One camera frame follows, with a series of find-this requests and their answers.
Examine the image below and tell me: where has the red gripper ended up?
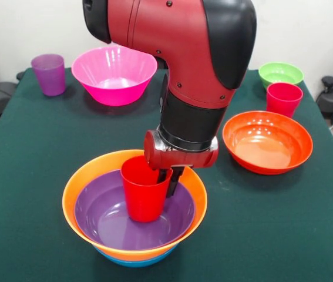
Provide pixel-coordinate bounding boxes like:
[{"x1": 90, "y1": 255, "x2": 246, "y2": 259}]
[{"x1": 143, "y1": 129, "x2": 220, "y2": 199}]

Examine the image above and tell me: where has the red cup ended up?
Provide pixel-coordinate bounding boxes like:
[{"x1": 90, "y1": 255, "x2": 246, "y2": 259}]
[{"x1": 120, "y1": 155, "x2": 173, "y2": 223}]

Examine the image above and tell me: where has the purple bowl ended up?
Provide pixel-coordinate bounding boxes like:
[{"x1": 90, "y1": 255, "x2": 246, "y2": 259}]
[{"x1": 73, "y1": 169, "x2": 196, "y2": 251}]

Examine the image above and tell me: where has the large blue bowl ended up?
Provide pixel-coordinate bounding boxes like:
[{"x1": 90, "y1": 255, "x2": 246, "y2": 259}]
[{"x1": 94, "y1": 245, "x2": 179, "y2": 268}]

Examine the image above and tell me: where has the orange bowl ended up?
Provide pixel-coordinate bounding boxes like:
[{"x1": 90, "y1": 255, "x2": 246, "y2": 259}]
[{"x1": 62, "y1": 149, "x2": 208, "y2": 262}]

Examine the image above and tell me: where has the pink bowl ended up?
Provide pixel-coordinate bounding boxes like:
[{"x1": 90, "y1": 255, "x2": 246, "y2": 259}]
[{"x1": 71, "y1": 45, "x2": 158, "y2": 106}]

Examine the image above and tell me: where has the red-orange bowl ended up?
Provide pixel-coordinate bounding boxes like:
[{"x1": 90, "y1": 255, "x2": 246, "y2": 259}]
[{"x1": 222, "y1": 110, "x2": 314, "y2": 176}]

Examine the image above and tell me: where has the crimson cup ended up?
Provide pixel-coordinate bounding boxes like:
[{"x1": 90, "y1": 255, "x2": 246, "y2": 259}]
[{"x1": 265, "y1": 82, "x2": 304, "y2": 119}]

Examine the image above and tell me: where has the dark green tablecloth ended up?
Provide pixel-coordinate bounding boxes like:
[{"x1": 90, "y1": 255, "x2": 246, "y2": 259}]
[{"x1": 0, "y1": 68, "x2": 333, "y2": 282}]

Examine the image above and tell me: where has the purple cup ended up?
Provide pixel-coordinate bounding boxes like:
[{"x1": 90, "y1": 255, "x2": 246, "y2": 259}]
[{"x1": 31, "y1": 53, "x2": 66, "y2": 97}]

